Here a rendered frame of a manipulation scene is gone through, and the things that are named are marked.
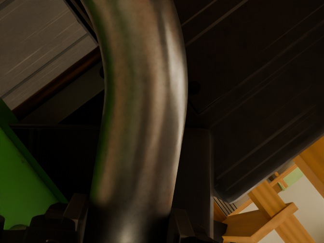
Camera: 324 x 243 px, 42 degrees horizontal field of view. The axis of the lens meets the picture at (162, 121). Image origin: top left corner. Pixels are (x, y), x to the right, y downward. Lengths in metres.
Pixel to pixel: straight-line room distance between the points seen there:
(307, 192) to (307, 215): 0.48
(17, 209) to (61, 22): 0.51
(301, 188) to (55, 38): 9.29
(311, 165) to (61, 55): 0.56
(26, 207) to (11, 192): 0.01
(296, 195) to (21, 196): 9.63
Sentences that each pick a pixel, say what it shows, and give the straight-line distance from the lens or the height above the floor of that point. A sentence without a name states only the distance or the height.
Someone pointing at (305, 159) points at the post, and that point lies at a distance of 0.96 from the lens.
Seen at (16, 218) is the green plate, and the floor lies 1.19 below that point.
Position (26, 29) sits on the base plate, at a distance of 0.64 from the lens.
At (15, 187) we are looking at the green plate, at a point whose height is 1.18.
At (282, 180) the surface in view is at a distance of 9.09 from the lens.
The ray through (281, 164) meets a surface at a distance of 0.24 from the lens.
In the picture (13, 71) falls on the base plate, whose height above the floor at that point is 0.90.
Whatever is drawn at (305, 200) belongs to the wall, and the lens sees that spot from 9.84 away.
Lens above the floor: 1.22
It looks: 11 degrees down
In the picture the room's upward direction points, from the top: 143 degrees clockwise
